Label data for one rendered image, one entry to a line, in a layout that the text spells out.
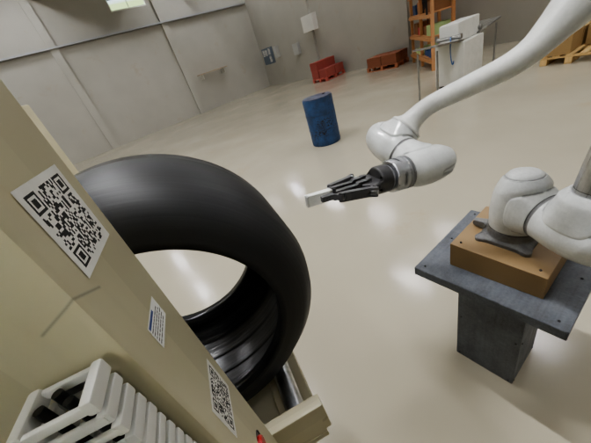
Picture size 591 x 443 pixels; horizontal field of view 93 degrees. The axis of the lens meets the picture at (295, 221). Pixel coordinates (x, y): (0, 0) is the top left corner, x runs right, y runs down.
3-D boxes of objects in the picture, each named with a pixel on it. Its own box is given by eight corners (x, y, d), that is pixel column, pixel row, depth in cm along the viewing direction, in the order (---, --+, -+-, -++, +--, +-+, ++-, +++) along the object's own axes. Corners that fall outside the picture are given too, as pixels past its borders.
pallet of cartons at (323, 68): (346, 72, 1208) (344, 52, 1169) (325, 81, 1154) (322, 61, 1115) (331, 75, 1277) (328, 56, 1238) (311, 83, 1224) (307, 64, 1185)
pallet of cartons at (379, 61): (411, 61, 980) (410, 47, 957) (395, 68, 942) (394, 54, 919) (381, 66, 1075) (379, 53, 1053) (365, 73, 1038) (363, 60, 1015)
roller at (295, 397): (287, 419, 60) (293, 429, 63) (305, 408, 61) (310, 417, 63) (251, 310, 90) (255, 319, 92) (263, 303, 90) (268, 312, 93)
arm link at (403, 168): (417, 159, 71) (397, 165, 69) (415, 192, 75) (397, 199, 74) (394, 152, 78) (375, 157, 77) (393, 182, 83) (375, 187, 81)
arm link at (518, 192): (514, 206, 111) (525, 155, 99) (559, 231, 96) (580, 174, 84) (477, 219, 110) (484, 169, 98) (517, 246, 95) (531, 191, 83)
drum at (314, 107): (325, 148, 476) (314, 100, 435) (307, 146, 516) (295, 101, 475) (346, 136, 495) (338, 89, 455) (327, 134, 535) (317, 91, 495)
